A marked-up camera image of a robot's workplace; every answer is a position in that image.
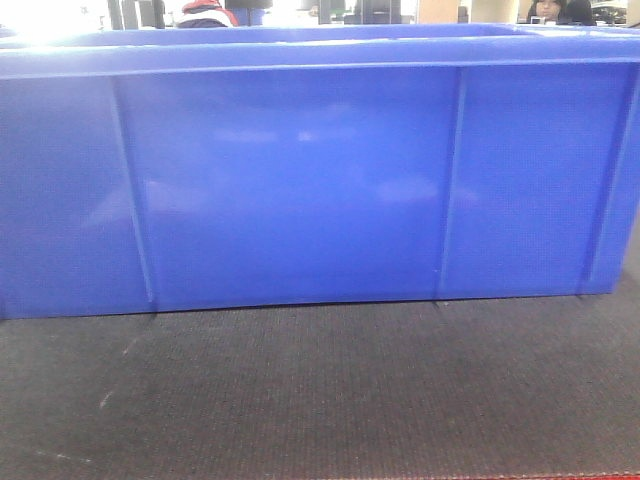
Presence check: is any dark-haired seated person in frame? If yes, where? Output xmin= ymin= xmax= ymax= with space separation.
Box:
xmin=526 ymin=0 xmax=596 ymax=26

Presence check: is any dark conveyor belt mat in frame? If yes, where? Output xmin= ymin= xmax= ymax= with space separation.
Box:
xmin=1 ymin=240 xmax=639 ymax=479

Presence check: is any large blue plastic bin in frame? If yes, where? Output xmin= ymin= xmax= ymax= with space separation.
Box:
xmin=1 ymin=24 xmax=639 ymax=319

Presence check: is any person in red white jacket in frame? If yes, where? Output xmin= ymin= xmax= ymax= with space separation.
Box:
xmin=175 ymin=0 xmax=239 ymax=28

